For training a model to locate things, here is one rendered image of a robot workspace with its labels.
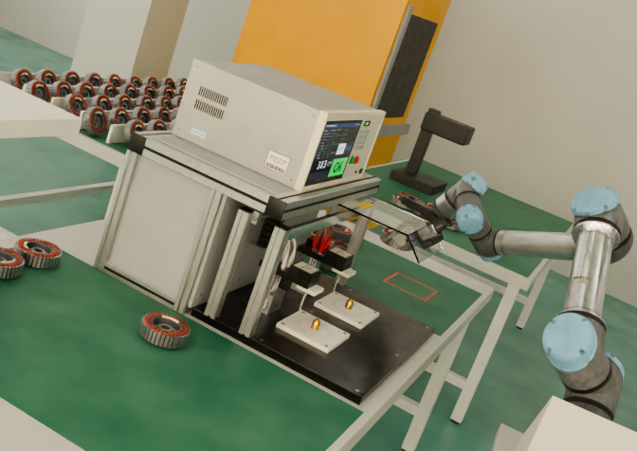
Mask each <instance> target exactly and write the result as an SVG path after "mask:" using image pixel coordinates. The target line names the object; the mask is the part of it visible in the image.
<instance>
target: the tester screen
mask: <svg viewBox="0 0 637 451"><path fill-rule="evenodd" d="M360 124H361V123H342V124H326V127H325V129H324V132H323V135H322V138H321V141H320V143H319V145H318V150H317V153H316V156H315V159H314V161H313V164H312V167H311V170H310V172H309V175H310V173H315V172H320V171H328V173H327V176H323V177H319V178H314V179H309V180H308V177H309V175H308V177H307V180H306V183H305V184H307V183H311V182H316V181H320V180H325V179H330V178H334V177H339V176H342V174H340V175H335V176H330V177H328V174H329V171H330V169H331V167H332V164H333V161H334V159H338V158H343V157H349V155H350V153H343V154H336V153H337V149H338V146H339V144H343V143H352V142H355V137H356V135H357V132H358V129H359V126H360ZM322 160H328V161H327V164H326V167H325V169H322V170H316V168H317V165H318V163H319V161H322Z"/></svg>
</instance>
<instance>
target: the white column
mask: <svg viewBox="0 0 637 451"><path fill-rule="evenodd" d="M189 1H190V0H89V1H88V5H87V9H86V13H85V16H84V19H83V23H82V30H81V33H80V37H79V41H78V44H77V48H76V51H75V55H74V59H73V63H72V65H71V69H70V71H71V70H73V71H75V72H77V74H78V75H79V76H85V75H86V74H87V73H91V72H97V73H98V74H99V75H100V76H101V77H106V76H107V75H108V74H112V73H116V74H118V76H120V77H121V78H124V79H127V78H128V77H130V76H133V75H136V76H138V77H139V78H140V79H141V80H144V79H145V78H146V77H149V76H154V77H156V79H157V80H159V81H161V79H162V78H167V75H168V72H169V68H170V65H171V61H172V58H173V53H174V50H175V46H176V43H177V40H178V36H179V33H180V30H181V27H182V24H183V20H184V17H185V14H186V10H187V7H188V4H189Z"/></svg>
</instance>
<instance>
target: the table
mask: <svg viewBox="0 0 637 451"><path fill-rule="evenodd" d="M36 75H37V76H36V78H35V79H36V80H34V78H33V75H32V74H31V73H30V71H29V70H27V69H26V68H17V69H15V70H14V71H13V72H12V73H11V76H10V82H11V84H10V85H12V86H14V87H16V88H18V89H20V90H23V86H24V84H26V85H27V86H26V93H29V94H31V95H32V96H34V97H36V98H40V99H42V100H44V101H46V102H48V103H50V102H49V101H50V92H49V90H48V87H47V86H48V85H52V87H51V95H52V96H51V97H52V98H65V99H64V109H65V111H66V112H68V113H70V114H73V115H75V116H77V117H80V114H81V111H85V113H84V118H83V121H85V122H84V127H85V129H80V131H79V134H78V135H61V136H56V137H58V138H60V139H62V140H64V141H66V142H68V143H70V144H72V145H74V146H76V147H78V148H80V149H82V150H84V151H86V152H88V153H91V154H93V155H95V156H97V157H99V158H101V159H103V160H105V161H107V162H109V163H111V164H113V165H115V166H117V167H119V169H118V175H117V178H116V181H114V182H106V183H99V184H92V185H85V186H77V187H70V188H63V189H50V190H42V191H35V192H28V193H21V194H13V195H6V196H0V207H13V206H19V205H25V204H32V203H38V202H44V201H51V200H57V199H64V198H70V197H77V196H83V195H89V194H96V193H102V192H108V191H112V195H111V198H110V202H109V205H108V209H107V211H106V214H105V218H104V219H107V217H108V214H109V210H110V207H111V204H112V201H113V197H114V194H115V190H116V187H117V184H118V179H119V175H120V172H121V168H122V165H123V161H124V158H125V155H126V152H127V148H128V144H129V141H130V137H131V134H132V132H145V131H146V128H145V125H144V124H143V123H148V126H147V131H167V127H166V125H165V123H171V124H170V126H169V130H172V129H173V126H174V122H175V119H176V116H177V113H178V109H179V106H180V103H181V100H182V97H183V94H184V90H185V87H186V84H187V79H186V78H180V79H178V80H177V81H176V83H174V81H173V79H172V78H170V77H167V78H162V79H161V82H160V88H159V83H158V80H157V79H156V77H154V76H149V77H146V78H145V79H144V81H143V84H142V82H141V79H140V78H139V77H138V76H136V75H133V76H130V77H128V78H127V79H126V82H125V84H123V83H122V80H121V78H120V76H118V74H116V73H112V74H108V75H107V76H106V77H105V79H104V84H103V81H102V79H101V76H100V75H99V74H98V73H97V72H91V73H87V74H86V75H85V77H84V81H83V82H81V81H80V80H81V78H80V76H79V75H78V74H77V72H75V71H73V70H71V71H64V72H63V74H62V75H61V80H60V81H57V80H58V79H57V77H56V75H55V73H54V72H52V70H50V69H43V70H40V71H38V73H37V74H36ZM142 85H143V86H142ZM71 86H76V87H75V90H74V92H75V93H74V92H72V91H73V89H72V87H71ZM93 86H96V87H100V90H99V94H98V95H97V96H96V94H95V93H96V92H94V91H95V89H94V87H93ZM116 87H120V90H119V94H118V90H117V88H116ZM137 88H140V89H139V95H140V97H139V96H138V93H137ZM38 89H39V90H38ZM155 89H159V91H158V97H157V94H156V91H155ZM173 90H175V91H173ZM84 98H92V100H91V107H89V108H87V103H86V101H85V99H84ZM109 99H114V102H113V103H114V104H113V105H112V103H111V101H110V100H109ZM131 99H137V100H136V108H135V109H134V106H133V105H134V104H133V102H132V100H131ZM152 99H156V101H155V108H154V101H153V100H152ZM171 99H172V100H173V102H172V101H171ZM73 102H74V103H73ZM123 102H124V103H123ZM145 103H146V104H145ZM113 107H114V109H113ZM149 110H154V113H153V120H151V118H152V116H151V113H150V111H149ZM170 110H173V112H172V113H171V112H170ZM104 111H111V112H110V114H109V123H110V126H111V124H126V126H125V129H124V132H125V133H124V136H125V140H126V142H122V143H106V140H107V137H108V134H109V130H110V128H107V116H106V114H105V112H104ZM127 111H133V113H132V116H131V118H130V115H129V113H128V112H127ZM77 112H78V113H77ZM96 125H98V126H97V127H95V126H96ZM12 237H17V236H16V235H15V234H13V233H11V232H9V231H7V230H5V229H4V228H3V227H1V226H0V240H2V239H7V238H12Z"/></svg>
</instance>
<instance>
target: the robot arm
mask: <svg viewBox="0 0 637 451"><path fill-rule="evenodd" d="M487 189H488V187H487V183H486V181H485V180H484V179H483V177H482V176H481V175H480V174H478V173H477V172H475V171H471V172H470V173H468V174H467V175H466V176H464V177H462V179H461V180H459V181H458V182H457V183H456V184H455V185H453V186H452V187H451V188H450V189H448V190H447V191H446V192H445V193H443V194H442V195H441V196H440V197H439V198H437V199H436V201H435V202H434V203H433V204H432V207H430V206H428V205H427V204H425V203H423V202H421V201H419V200H417V199H415V198H414V197H412V196H403V197H402V200H401V204H403V205H405V206H406V207H409V208H411V209H413V210H415V211H417V212H419V213H421V214H417V215H416V216H417V217H419V218H421V219H423V220H426V221H428V222H430V223H432V224H433V227H434V229H435V232H436V234H437V235H439V234H442V235H443V233H442V231H443V230H444V229H445V228H447V227H448V226H453V225H454V224H453V222H452V220H451V219H452V218H454V217H455V216H456V222H457V224H458V228H459V229H460V230H461V231H462V232H464V233H466V235H467V237H468V238H469V240H470V242H472V244H473V246H474V248H475V251H476V252H477V254H478V255H479V256H480V257H481V259H482V260H483V261H485V262H492V261H497V260H498V259H499V258H500V257H501V256H509V257H523V258H537V259H551V260H564V261H573V265H572V270H571V274H570V279H569V284H568V289H567V294H566V298H565V303H564V308H563V311H562V312H560V313H558V314H557V315H556V316H555V318H553V321H552V322H549V323H548V324H547V326H546V327H545V329H544V332H543V336H542V344H543V348H544V351H545V354H546V356H547V358H548V360H549V361H550V362H551V364H552V365H553V366H554V368H555V371H556V373H557V374H558V376H559V378H560V380H561V381H562V383H563V385H564V387H565V394H564V397H563V401H566V402H568V403H570V404H573V405H575V406H578V407H581V408H583V409H585V410H588V411H589V412H591V413H593V414H596V415H598V416H600V417H603V418H605V419H607V420H609V421H612V422H613V419H614V415H615V411H616V408H617V404H618V401H619V397H620V393H621V390H622V388H623V385H624V376H625V372H624V368H623V366H622V364H621V362H620V361H619V360H618V359H617V358H616V357H615V356H610V353H609V352H606V351H605V349H604V345H605V339H606V332H607V326H606V323H605V322H604V320H603V319H602V318H601V316H602V311H603V305H604V298H605V293H606V287H607V281H608V274H609V269H610V264H612V263H615V262H618V261H620V260H622V259H623V258H624V257H625V256H626V254H627V253H628V252H629V250H630V249H631V247H632V244H633V232H632V229H631V227H630V225H629V223H628V219H627V216H626V214H625V212H624V210H623V208H622V205H621V203H620V198H619V197H618V196H617V194H616V192H615V191H614V190H613V189H610V188H608V187H602V186H599V187H592V188H588V189H584V190H582V191H581V192H579V193H577V194H576V195H575V197H574V198H573V199H572V201H571V205H570V207H571V213H572V214H573V216H574V223H573V232H572V233H561V232H540V231H518V230H497V229H493V227H492V226H491V224H490V223H489V221H488V219H487V217H486V215H485V214H484V212H483V210H482V202H481V195H483V194H484V193H485V192H486V191H487ZM406 238H407V236H405V235H403V234H401V233H399V232H397V231H394V230H393V231H392V232H391V233H390V234H389V235H388V236H387V237H386V239H385V240H384V244H385V243H387V242H388V241H390V240H391V239H393V240H394V241H395V242H396V243H397V244H398V245H399V246H400V247H403V246H405V245H406Z"/></svg>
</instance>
